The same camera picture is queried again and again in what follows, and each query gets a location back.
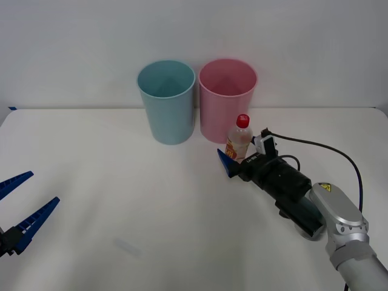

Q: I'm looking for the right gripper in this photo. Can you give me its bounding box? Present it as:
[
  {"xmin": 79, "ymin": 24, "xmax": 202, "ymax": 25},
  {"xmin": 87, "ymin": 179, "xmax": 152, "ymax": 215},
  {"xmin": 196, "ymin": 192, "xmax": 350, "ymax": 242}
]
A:
[{"xmin": 216, "ymin": 148, "xmax": 283, "ymax": 188}]

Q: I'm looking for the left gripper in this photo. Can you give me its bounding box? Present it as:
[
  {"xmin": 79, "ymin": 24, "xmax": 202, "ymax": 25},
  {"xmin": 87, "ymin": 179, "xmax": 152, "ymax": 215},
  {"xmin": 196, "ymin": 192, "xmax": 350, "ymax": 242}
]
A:
[{"xmin": 0, "ymin": 171, "xmax": 61, "ymax": 258}]

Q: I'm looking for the small clear bottle red cap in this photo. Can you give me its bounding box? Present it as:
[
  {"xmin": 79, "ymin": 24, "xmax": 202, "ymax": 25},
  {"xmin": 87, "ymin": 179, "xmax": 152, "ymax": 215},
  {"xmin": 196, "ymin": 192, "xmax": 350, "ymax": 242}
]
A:
[{"xmin": 224, "ymin": 113, "xmax": 254, "ymax": 162}]

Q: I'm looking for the pink plastic bin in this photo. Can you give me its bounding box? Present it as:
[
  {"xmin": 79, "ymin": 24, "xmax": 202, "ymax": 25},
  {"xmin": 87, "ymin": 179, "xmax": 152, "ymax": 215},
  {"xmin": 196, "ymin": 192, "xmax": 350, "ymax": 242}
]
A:
[{"xmin": 198, "ymin": 58, "xmax": 258, "ymax": 144}]

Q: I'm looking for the pale blue plastic bin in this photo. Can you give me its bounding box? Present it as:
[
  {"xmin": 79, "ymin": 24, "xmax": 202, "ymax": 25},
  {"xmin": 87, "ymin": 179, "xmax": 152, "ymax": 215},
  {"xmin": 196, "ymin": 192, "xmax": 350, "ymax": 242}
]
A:
[{"xmin": 136, "ymin": 59, "xmax": 196, "ymax": 146}]

